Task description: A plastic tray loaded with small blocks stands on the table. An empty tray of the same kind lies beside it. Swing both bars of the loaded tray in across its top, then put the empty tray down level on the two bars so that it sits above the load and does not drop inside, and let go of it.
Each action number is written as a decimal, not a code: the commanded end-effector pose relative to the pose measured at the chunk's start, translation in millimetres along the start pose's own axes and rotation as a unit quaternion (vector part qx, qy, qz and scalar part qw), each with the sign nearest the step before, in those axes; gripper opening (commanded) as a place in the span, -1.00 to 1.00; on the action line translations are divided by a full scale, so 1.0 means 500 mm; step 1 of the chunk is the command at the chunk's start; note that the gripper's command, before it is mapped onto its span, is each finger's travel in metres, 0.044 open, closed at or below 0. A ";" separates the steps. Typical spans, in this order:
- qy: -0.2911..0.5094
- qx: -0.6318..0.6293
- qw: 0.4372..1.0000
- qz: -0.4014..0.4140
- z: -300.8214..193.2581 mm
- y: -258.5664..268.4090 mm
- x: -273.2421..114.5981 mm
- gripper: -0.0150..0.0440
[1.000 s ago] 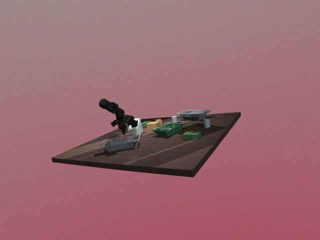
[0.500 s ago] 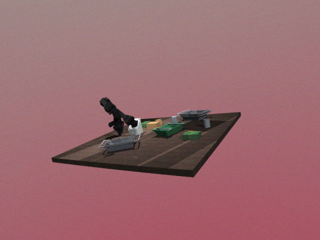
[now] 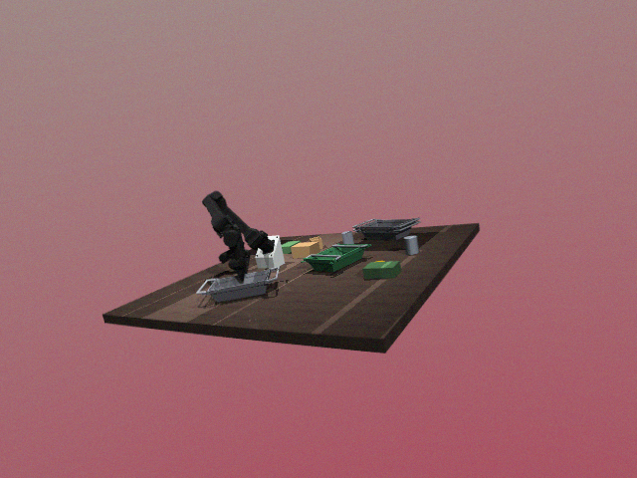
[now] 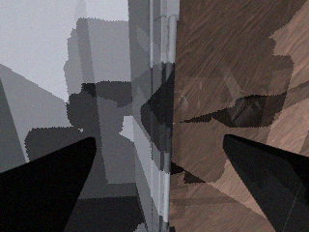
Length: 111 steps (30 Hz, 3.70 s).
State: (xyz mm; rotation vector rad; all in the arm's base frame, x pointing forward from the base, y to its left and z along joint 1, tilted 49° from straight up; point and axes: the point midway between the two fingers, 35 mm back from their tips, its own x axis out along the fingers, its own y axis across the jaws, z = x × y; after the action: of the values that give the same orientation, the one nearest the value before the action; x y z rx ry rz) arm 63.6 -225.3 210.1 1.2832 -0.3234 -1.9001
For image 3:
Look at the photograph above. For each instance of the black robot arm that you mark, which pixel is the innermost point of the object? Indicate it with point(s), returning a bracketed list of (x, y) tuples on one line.
[(226, 223)]

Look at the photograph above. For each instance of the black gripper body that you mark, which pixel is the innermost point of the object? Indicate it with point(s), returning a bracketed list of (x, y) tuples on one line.
[(240, 254)]

